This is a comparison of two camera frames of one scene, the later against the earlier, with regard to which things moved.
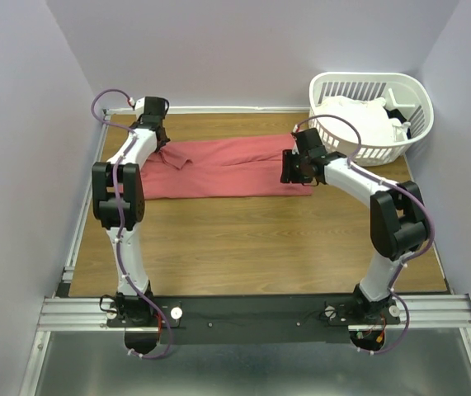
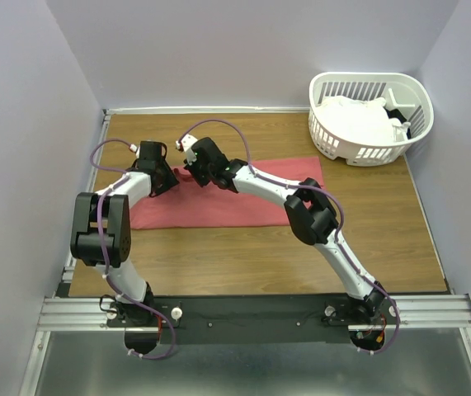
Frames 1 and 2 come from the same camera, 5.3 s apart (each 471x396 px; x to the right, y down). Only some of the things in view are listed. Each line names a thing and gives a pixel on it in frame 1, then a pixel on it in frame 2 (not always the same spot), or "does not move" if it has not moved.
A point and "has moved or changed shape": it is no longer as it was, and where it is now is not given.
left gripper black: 163,143 → 171,181
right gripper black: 287,175 → 190,167
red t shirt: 220,167 has moved or changed shape
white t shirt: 371,117 does not move
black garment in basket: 395,113 does not move
